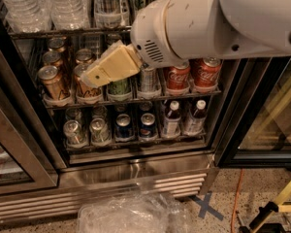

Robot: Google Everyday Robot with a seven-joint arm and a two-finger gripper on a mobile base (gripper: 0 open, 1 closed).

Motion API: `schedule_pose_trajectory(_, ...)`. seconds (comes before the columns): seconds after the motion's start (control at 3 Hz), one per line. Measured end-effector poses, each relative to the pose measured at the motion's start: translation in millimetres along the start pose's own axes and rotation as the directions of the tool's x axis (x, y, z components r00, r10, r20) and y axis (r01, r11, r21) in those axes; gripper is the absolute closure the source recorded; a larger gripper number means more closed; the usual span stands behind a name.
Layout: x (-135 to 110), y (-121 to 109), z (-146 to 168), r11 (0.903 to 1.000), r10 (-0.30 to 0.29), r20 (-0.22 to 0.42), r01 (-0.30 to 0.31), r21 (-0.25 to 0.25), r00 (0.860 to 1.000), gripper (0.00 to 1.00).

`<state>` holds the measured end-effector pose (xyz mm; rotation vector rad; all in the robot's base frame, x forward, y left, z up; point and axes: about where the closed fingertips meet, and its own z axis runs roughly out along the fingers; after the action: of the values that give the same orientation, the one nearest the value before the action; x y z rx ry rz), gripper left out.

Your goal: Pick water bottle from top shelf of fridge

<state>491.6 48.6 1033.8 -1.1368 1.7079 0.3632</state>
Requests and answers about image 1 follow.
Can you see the clear plastic bin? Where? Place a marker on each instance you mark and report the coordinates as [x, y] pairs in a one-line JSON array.
[[135, 213]]

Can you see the front right red cola can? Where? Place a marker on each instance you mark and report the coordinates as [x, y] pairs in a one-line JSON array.
[[205, 72]]

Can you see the clear water bottle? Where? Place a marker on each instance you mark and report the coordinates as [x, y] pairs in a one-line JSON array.
[[70, 14], [28, 16]]

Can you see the orange can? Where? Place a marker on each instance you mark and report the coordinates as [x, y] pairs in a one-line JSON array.
[[57, 92], [85, 56], [57, 44], [53, 58], [85, 94]]

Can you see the right white-cap dark bottle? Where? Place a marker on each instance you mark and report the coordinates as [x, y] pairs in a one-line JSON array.
[[196, 117]]

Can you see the left glass fridge door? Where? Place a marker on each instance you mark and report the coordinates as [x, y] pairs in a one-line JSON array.
[[23, 165]]

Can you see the red cola can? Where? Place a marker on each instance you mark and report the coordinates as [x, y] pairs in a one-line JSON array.
[[205, 72], [176, 78]]

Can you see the right blue pepsi can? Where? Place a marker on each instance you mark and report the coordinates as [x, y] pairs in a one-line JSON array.
[[147, 126]]

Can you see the white-cap dark bottle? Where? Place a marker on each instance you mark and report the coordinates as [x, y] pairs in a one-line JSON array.
[[196, 117], [171, 119]]

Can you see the front silver can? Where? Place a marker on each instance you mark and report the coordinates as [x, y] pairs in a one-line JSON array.
[[149, 86]]

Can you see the left blue pepsi can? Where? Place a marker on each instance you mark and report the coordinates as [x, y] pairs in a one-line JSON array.
[[123, 128]]

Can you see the left white-cap dark bottle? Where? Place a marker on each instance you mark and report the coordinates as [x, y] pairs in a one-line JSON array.
[[171, 119]]

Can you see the front left red cola can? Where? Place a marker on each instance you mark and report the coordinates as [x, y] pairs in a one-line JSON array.
[[176, 78]]

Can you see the plaid tall can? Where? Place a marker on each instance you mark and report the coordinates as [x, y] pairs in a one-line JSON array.
[[111, 14]]

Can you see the stainless steel display fridge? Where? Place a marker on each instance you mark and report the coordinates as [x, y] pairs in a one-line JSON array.
[[181, 165]]

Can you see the middle left orange can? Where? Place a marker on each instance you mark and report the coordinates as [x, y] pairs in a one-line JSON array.
[[53, 58]]

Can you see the bottom left silver can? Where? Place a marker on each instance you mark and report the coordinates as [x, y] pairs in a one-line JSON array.
[[75, 136]]

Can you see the right clear water bottle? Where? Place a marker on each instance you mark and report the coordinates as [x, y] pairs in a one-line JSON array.
[[70, 14]]

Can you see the yellow black stand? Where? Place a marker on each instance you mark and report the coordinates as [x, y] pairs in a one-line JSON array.
[[278, 205]]

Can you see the front left orange can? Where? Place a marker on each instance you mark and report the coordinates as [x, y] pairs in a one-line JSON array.
[[57, 92]]

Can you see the front green can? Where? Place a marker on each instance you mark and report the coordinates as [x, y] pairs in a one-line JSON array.
[[119, 91]]

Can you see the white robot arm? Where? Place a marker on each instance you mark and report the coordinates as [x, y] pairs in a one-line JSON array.
[[171, 32]]

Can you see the blue pepsi can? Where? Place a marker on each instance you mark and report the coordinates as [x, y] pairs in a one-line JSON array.
[[123, 128], [147, 126]]

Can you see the left clear water bottle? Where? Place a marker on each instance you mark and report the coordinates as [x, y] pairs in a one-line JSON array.
[[28, 16]]

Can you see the open glass fridge door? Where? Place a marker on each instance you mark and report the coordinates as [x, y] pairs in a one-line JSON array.
[[258, 131]]

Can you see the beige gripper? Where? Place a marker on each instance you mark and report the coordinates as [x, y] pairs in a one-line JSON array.
[[150, 33]]

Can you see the silver can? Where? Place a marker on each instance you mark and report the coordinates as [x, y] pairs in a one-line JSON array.
[[149, 86], [99, 130], [75, 136]]

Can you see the back left orange can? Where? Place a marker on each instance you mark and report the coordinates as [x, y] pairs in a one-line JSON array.
[[57, 44]]

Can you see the blue tape cross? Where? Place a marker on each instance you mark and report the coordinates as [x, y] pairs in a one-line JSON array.
[[205, 207]]

